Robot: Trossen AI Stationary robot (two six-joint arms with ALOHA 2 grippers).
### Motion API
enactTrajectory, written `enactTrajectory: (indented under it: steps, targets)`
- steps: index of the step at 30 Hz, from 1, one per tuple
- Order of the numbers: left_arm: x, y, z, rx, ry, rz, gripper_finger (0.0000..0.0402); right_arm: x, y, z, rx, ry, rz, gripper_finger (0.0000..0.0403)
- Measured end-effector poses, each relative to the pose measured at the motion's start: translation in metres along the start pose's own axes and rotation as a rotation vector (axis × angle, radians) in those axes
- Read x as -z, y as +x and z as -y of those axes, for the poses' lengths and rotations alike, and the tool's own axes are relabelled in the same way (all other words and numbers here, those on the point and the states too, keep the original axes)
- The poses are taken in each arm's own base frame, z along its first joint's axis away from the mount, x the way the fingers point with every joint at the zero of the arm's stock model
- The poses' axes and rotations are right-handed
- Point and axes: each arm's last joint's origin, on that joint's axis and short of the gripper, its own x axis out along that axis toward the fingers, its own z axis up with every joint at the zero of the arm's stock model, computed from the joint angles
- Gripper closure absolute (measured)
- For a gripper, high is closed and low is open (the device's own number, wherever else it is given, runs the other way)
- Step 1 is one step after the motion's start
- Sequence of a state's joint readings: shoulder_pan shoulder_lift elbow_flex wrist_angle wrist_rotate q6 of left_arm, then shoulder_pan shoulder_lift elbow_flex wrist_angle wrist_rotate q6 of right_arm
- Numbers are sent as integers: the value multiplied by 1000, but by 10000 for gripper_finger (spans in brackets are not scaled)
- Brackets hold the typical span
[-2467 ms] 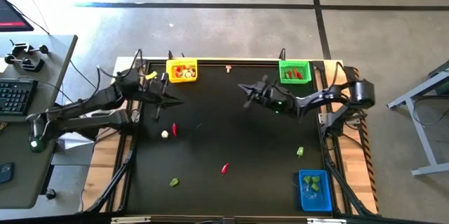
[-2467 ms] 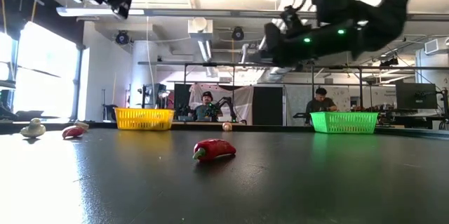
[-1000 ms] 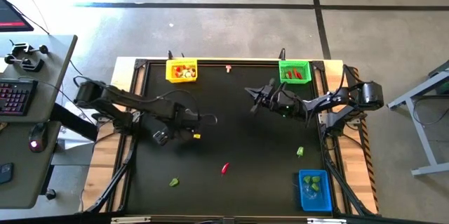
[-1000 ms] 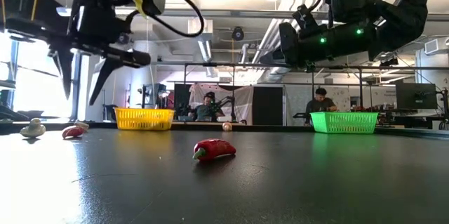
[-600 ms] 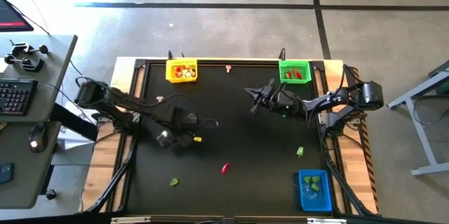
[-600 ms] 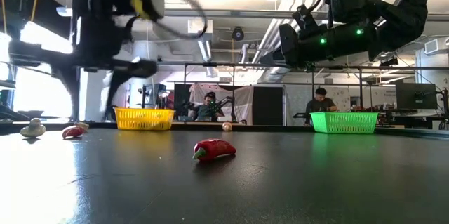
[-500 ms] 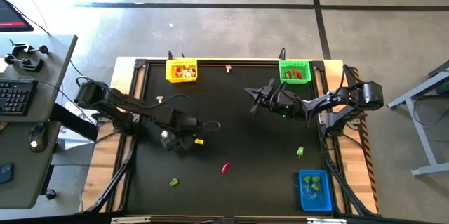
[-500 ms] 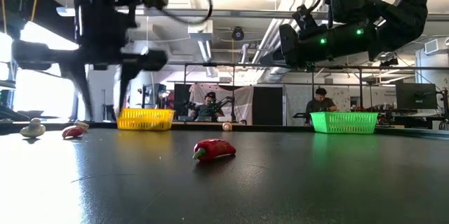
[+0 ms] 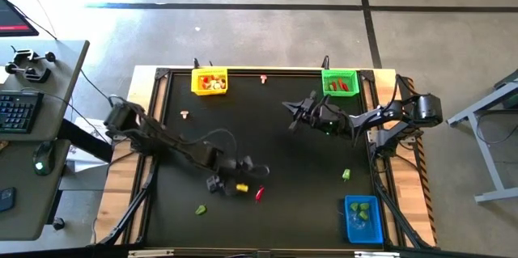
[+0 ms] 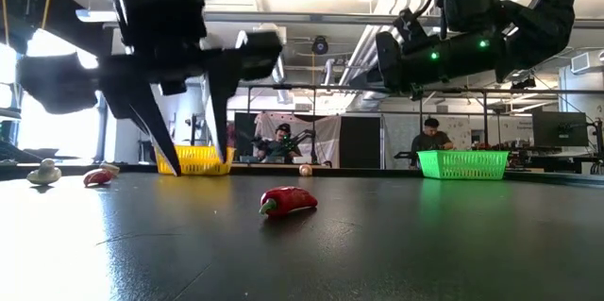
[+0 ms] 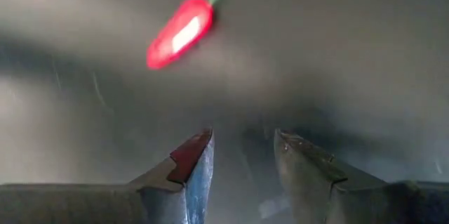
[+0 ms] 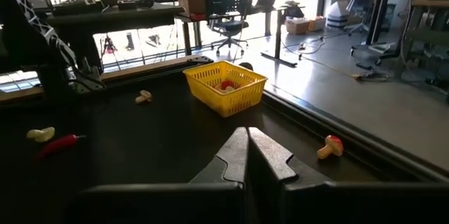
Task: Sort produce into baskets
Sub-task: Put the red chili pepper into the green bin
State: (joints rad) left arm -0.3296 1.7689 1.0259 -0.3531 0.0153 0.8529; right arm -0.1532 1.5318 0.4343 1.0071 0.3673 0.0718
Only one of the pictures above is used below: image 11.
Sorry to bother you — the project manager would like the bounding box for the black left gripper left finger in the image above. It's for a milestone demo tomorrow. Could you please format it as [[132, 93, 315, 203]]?
[[0, 127, 215, 224]]

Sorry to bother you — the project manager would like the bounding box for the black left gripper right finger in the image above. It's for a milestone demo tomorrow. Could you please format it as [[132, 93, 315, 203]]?
[[273, 128, 449, 224]]

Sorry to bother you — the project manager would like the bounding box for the red toy chili pepper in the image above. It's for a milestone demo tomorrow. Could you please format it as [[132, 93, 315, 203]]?
[[145, 0, 224, 71]]

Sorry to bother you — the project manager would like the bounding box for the black table mat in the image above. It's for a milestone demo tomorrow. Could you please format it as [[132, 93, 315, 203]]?
[[0, 0, 449, 224]]

